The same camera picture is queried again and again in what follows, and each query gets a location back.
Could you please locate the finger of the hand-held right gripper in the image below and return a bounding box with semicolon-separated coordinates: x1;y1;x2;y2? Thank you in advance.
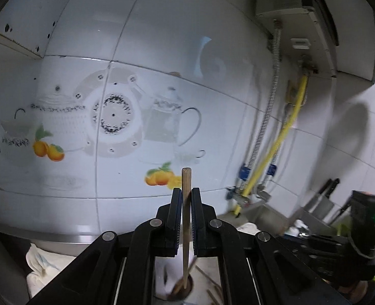
298;233;352;255

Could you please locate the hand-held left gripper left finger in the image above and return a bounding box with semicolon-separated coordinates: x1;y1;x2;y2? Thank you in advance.
27;188;183;305

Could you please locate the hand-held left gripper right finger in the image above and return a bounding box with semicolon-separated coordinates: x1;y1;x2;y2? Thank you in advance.
190;187;350;305

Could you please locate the single brown wooden chopstick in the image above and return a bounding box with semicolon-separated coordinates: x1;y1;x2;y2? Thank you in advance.
181;167;193;289

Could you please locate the black utensil holder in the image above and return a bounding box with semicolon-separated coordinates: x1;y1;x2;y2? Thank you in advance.
154;273;196;305

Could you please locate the person's right hand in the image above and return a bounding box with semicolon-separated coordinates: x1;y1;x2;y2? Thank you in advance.
338;282;375;305

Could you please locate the metal water valve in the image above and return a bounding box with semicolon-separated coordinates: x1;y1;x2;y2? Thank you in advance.
255;188;272;203

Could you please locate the quilted printed cloth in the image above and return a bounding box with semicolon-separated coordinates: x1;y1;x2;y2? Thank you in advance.
25;222;258;305

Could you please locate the gas water heater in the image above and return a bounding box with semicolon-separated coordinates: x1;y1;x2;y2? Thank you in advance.
255;0;339;77

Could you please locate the red-handled water valve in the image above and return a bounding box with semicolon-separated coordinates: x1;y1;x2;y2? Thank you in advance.
226;186;255;204

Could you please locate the black-handled knife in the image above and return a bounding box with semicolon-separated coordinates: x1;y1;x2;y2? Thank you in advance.
311;178;341;204

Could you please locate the braided metal hose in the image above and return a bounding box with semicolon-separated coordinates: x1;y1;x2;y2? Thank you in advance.
237;28;282;195
260;103;299;193

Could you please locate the yellow gas hose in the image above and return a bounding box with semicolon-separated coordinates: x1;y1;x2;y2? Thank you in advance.
234;74;310;219

